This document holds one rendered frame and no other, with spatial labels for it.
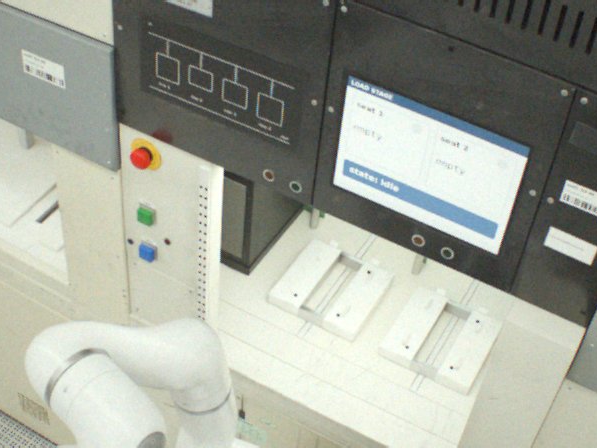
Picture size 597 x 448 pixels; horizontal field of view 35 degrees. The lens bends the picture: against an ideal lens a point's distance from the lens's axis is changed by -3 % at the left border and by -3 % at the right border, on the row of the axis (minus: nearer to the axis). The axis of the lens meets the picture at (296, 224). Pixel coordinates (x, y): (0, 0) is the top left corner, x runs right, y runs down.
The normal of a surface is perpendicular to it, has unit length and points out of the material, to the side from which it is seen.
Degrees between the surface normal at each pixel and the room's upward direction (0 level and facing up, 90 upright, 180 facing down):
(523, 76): 90
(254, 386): 90
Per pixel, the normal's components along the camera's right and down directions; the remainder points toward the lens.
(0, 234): 0.08, -0.71
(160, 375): -0.04, 0.62
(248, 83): -0.48, 0.58
